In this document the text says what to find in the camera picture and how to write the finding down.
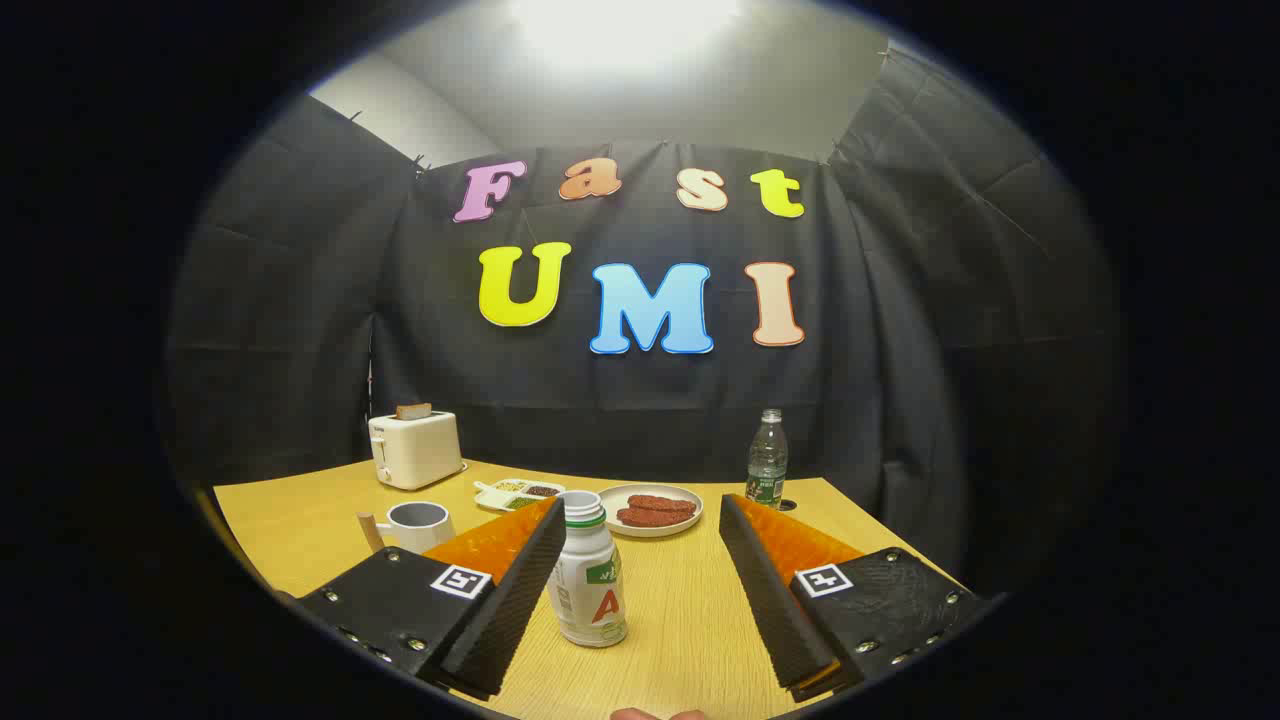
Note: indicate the white round plate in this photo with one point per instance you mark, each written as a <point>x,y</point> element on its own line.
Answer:
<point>610,500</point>

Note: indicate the clear plastic water bottle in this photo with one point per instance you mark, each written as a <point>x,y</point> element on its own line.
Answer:
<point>767,460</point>

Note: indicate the white divided condiment dish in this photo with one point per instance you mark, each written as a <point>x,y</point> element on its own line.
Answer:
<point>510,490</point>

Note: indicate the wooden table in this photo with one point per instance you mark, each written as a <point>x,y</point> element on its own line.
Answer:
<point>690,600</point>

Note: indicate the cream toaster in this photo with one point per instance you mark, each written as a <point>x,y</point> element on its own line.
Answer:
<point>420,450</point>

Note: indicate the black backdrop cloth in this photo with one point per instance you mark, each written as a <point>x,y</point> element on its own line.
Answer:
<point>900,380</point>

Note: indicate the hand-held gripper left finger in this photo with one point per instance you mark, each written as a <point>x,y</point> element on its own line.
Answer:
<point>510,610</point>

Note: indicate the toasted bread slice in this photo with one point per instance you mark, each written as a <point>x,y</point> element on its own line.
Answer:
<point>414,411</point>

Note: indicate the reddish brown sausage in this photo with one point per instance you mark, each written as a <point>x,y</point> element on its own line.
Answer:
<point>655,518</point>
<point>662,503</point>

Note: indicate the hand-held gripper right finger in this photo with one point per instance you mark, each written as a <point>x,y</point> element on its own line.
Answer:
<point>770,600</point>

